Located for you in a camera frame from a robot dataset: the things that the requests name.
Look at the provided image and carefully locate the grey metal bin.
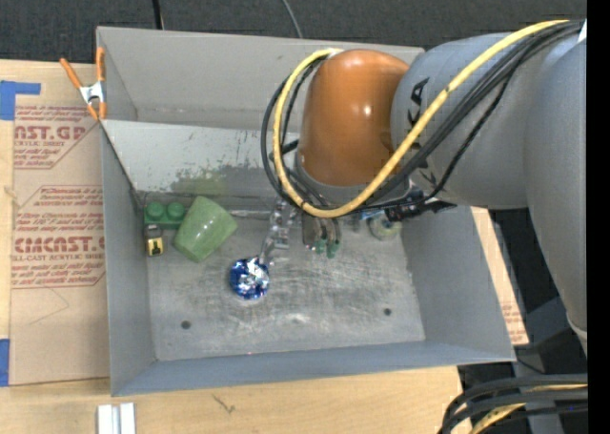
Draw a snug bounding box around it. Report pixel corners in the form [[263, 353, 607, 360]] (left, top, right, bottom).
[[94, 25, 519, 398]]

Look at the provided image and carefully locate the yellow and black small tool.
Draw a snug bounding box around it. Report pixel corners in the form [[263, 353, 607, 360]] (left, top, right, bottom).
[[144, 223, 165, 258]]

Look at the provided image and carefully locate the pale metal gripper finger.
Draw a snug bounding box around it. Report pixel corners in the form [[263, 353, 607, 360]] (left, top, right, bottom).
[[258, 229, 293, 267], [271, 199, 300, 235]]

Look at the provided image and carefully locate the blue and white ball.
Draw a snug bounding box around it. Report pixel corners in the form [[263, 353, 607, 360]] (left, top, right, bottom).
[[229, 256, 272, 301]]

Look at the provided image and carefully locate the light green cup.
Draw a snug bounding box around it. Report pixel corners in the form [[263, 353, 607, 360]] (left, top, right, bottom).
[[172, 196, 239, 263]]

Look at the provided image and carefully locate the green toy brick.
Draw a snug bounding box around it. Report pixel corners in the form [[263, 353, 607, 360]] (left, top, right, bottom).
[[143, 200, 188, 229]]

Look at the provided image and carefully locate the black cylinder on white bracket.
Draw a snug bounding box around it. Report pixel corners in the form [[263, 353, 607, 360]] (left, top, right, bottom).
[[367, 189, 458, 241]]

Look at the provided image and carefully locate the brown cardboard board red print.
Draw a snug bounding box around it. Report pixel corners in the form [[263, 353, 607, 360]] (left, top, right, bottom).
[[0, 58, 531, 388]]

